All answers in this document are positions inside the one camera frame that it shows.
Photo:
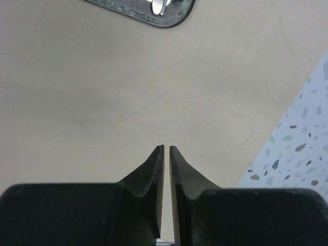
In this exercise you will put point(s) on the beige cloth surgical kit wrap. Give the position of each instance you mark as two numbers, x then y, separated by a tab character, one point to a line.
87	94

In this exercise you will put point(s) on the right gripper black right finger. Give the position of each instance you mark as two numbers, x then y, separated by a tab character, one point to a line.
206	214

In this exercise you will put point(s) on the steel ring-handled forceps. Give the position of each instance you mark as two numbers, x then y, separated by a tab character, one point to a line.
158	6

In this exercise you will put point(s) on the steel instrument tray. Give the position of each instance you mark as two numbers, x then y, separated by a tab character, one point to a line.
140	10

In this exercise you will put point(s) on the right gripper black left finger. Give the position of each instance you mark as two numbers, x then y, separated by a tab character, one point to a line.
127	212

